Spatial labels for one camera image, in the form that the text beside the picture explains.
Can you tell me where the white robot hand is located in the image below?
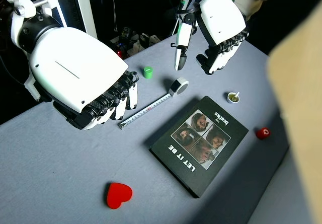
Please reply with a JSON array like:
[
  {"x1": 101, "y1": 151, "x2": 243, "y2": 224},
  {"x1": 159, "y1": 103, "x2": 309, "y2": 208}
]
[
  {"x1": 171, "y1": 0, "x2": 250, "y2": 76},
  {"x1": 29, "y1": 27, "x2": 139, "y2": 131}
]

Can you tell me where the grey tape measure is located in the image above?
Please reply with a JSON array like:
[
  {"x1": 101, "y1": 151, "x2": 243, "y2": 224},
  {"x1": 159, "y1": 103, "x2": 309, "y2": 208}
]
[{"x1": 117, "y1": 77, "x2": 189, "y2": 130}]

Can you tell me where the black Let It Be album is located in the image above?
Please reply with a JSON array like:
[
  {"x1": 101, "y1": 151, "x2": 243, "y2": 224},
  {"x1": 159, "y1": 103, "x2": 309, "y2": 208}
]
[{"x1": 149, "y1": 95, "x2": 250, "y2": 199}]

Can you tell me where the black charger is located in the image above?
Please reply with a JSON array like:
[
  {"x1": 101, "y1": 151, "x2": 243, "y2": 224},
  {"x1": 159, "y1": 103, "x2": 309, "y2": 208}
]
[{"x1": 120, "y1": 27, "x2": 134, "y2": 40}]

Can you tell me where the green cylinder block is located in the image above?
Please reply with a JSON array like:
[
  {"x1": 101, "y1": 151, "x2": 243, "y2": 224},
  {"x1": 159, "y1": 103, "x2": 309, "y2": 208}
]
[{"x1": 143, "y1": 66, "x2": 154, "y2": 80}]

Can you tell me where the white power strip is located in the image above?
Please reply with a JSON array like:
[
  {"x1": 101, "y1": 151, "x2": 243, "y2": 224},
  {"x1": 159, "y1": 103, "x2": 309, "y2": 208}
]
[{"x1": 133, "y1": 32, "x2": 162, "y2": 51}]

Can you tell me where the small white bowl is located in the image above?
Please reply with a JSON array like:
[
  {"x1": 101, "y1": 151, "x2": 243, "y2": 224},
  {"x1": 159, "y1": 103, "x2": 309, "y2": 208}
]
[{"x1": 227, "y1": 92, "x2": 240, "y2": 104}]

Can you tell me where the grey table cloth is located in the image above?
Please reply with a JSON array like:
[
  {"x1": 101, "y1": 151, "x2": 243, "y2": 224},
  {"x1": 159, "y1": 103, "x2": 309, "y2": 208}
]
[{"x1": 0, "y1": 32, "x2": 315, "y2": 224}]

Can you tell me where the beige blurred panel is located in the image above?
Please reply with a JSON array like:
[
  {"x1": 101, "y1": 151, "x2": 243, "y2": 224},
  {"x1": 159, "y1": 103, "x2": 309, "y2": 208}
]
[{"x1": 266, "y1": 0, "x2": 322, "y2": 224}]

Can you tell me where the red block with white mark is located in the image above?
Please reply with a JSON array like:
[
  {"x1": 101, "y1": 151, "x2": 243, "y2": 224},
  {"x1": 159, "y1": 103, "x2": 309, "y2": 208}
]
[{"x1": 256, "y1": 127, "x2": 271, "y2": 140}]

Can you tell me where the red heart block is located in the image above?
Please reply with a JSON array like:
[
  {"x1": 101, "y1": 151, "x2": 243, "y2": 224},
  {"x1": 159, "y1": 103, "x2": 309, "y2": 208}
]
[{"x1": 105, "y1": 182, "x2": 133, "y2": 210}]

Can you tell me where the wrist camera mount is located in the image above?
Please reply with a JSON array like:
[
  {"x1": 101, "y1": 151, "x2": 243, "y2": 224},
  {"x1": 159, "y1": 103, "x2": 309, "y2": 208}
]
[{"x1": 24, "y1": 74, "x2": 55, "y2": 104}]

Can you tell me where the white metal frame post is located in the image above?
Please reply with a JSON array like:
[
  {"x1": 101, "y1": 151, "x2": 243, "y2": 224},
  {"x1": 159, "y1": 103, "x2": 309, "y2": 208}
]
[{"x1": 47, "y1": 0, "x2": 98, "y2": 40}]

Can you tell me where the thin white cable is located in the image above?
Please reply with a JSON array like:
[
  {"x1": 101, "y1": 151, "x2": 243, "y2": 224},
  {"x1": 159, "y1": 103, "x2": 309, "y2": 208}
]
[{"x1": 112, "y1": 0, "x2": 146, "y2": 33}]

